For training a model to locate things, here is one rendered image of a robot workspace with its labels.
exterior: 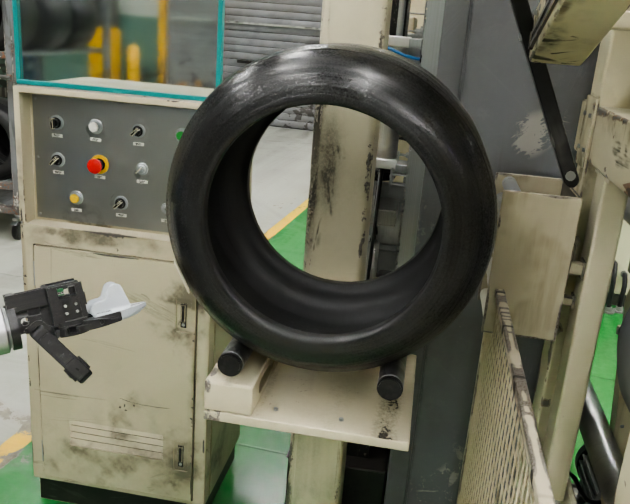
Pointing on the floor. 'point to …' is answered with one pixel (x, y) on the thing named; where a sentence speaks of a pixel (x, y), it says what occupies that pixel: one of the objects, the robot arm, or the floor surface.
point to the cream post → (338, 221)
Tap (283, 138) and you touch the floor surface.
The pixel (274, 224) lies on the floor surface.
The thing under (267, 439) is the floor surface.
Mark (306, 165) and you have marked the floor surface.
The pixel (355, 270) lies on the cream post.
